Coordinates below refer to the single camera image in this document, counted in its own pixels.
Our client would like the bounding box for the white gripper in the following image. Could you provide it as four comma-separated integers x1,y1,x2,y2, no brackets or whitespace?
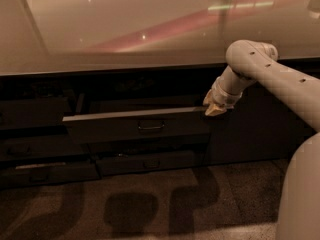
203,76,243,116

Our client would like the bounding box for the dark drawer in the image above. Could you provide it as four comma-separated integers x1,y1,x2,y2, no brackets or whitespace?
63,95,210,144
0,161,99,189
96,150,203,176
0,135,87,161
89,142,206,156
0,97,71,130

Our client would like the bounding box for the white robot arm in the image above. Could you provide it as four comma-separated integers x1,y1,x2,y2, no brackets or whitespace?
203,40,320,240

